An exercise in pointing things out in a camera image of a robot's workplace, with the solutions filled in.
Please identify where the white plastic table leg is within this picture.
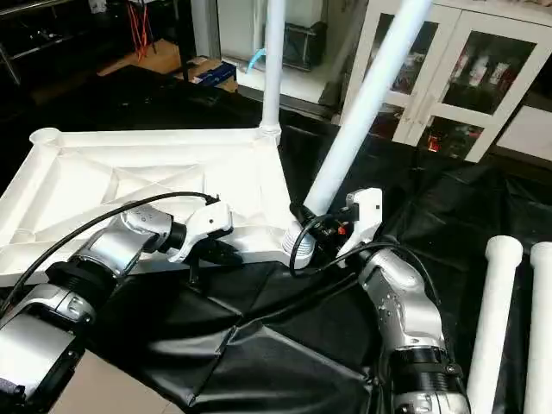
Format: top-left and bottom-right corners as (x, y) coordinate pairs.
(279, 0), (434, 265)
(465, 235), (525, 414)
(523, 241), (552, 414)
(258, 0), (289, 146)

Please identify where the red cable bundle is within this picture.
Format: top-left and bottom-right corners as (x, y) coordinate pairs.
(124, 0), (154, 60)

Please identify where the white appliance cabinet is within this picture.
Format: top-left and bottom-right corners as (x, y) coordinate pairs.
(216, 0), (330, 87)

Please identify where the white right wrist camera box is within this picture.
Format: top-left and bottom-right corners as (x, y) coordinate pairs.
(334, 187), (385, 269)

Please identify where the light blue mop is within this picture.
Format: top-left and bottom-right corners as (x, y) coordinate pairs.
(245, 47), (268, 74)

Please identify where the brown cardboard box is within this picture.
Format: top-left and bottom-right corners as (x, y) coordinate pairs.
(177, 56), (238, 91)

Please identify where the white drawer unit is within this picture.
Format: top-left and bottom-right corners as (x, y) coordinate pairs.
(496, 103), (552, 163)

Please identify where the white glass door cabinet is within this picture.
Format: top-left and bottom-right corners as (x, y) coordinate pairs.
(341, 0), (552, 165)

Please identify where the black work mat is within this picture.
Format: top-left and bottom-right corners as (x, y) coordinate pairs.
(0, 65), (552, 414)

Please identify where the white plastic table top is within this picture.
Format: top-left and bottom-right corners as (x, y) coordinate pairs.
(0, 127), (304, 287)

